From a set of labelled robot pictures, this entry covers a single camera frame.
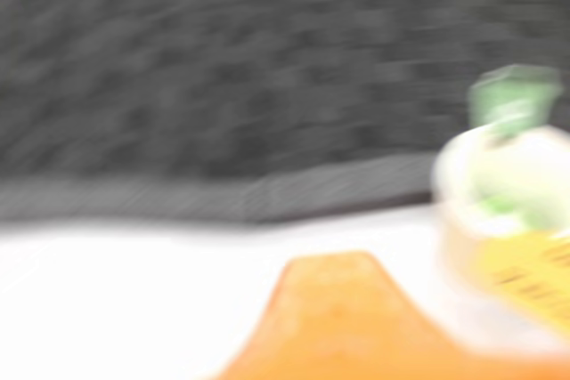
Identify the yellow welcome sign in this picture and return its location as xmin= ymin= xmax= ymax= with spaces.
xmin=471 ymin=230 xmax=570 ymax=336

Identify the paper cup with green tag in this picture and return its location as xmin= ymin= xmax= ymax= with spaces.
xmin=431 ymin=124 xmax=570 ymax=292

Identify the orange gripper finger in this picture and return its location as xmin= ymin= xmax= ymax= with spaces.
xmin=208 ymin=250 xmax=570 ymax=380

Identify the green recycling bin tag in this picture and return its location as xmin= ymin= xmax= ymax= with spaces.
xmin=467 ymin=66 xmax=562 ymax=139

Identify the green paper-wrapped rubbish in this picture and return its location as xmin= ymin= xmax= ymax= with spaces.
xmin=478 ymin=192 xmax=553 ymax=230

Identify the dark grey foam strip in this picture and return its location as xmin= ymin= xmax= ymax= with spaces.
xmin=0 ymin=155 xmax=437 ymax=223

